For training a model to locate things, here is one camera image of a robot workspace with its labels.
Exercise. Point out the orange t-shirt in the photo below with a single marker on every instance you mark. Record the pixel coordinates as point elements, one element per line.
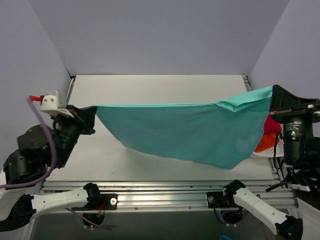
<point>268,140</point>

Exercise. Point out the aluminium mounting rail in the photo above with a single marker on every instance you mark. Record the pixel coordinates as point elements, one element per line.
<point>183,196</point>

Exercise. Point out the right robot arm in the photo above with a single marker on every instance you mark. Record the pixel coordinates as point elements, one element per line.
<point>303,178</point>

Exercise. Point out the teal t-shirt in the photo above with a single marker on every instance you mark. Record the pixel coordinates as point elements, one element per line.
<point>221,134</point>

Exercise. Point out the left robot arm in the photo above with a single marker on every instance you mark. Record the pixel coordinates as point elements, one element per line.
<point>40,151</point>

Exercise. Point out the teal object at bottom edge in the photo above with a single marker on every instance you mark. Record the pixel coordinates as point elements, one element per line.
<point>223,237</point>

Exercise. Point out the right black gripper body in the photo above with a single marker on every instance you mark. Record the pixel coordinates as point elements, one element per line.
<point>293,113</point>

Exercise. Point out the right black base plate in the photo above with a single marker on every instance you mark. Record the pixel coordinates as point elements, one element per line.
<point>217,199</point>

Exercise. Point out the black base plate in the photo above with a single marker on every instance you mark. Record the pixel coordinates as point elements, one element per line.
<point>105,201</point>
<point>217,199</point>

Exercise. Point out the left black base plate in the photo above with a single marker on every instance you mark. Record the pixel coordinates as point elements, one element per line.
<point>105,201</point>

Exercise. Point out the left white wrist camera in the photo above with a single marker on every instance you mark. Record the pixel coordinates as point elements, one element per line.
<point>52,102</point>

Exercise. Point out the white plastic basket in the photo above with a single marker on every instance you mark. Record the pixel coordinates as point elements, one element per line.
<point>277,151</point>

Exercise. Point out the magenta t-shirt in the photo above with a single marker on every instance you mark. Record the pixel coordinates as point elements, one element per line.
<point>271,126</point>

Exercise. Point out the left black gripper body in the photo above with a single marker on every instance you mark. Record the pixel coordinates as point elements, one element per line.
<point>80,121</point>

